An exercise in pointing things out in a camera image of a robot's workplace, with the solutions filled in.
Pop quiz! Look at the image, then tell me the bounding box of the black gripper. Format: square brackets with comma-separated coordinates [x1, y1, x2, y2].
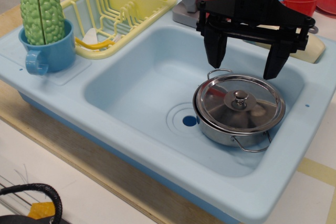
[197, 0, 315, 80]

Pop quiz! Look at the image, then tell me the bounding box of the steel pot lid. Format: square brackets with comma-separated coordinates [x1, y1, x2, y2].
[194, 74, 286, 134]

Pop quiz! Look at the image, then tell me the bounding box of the cream plastic bottle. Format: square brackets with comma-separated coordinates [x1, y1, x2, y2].
[244, 25, 325, 63]

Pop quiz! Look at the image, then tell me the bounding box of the grey plastic utensil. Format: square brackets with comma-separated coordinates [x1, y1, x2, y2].
[309, 26, 319, 34]

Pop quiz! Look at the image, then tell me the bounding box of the grey toy faucet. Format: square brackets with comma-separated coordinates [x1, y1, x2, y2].
[172, 0, 202, 28]

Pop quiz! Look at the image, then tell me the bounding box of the red plastic cup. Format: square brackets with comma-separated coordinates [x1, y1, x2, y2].
[282, 0, 317, 17]

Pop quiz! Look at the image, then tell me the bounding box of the light blue toy sink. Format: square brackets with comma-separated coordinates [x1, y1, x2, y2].
[1, 13, 335, 223]

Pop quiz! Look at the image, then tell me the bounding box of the yellow plastic utensil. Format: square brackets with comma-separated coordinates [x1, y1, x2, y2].
[75, 37, 115, 50]

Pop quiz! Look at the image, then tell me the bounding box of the yellow dish rack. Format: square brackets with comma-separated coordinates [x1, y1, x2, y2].
[61, 0, 177, 60]

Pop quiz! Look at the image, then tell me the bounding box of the blue plastic mug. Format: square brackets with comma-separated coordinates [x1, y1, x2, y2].
[18, 19, 76, 76]

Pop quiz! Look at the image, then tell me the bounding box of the green bitter melon toy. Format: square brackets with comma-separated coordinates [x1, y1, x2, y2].
[20, 0, 65, 46]

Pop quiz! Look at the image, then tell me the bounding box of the yellow tape piece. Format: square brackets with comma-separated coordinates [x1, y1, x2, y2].
[27, 201, 55, 220]

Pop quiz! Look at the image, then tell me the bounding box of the steel pot with handles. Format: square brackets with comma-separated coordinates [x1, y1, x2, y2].
[193, 69, 277, 152]

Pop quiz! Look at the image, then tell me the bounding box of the black braided cable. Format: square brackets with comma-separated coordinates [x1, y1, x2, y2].
[0, 183, 63, 224]

